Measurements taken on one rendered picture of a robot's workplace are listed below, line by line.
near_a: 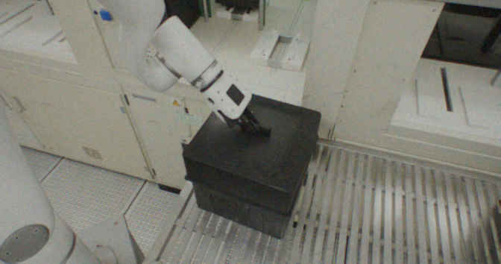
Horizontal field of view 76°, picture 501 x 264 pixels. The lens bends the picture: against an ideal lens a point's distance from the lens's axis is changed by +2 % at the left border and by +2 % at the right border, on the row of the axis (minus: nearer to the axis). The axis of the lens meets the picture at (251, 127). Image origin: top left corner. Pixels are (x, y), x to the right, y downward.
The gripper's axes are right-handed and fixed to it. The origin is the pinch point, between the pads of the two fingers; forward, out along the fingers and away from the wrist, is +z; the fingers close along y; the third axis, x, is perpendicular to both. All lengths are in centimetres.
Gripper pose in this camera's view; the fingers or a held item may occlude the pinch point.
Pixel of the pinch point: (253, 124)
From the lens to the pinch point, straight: 81.1
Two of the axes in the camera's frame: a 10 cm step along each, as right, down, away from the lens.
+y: 3.8, -6.7, 6.4
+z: 6.5, 6.9, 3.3
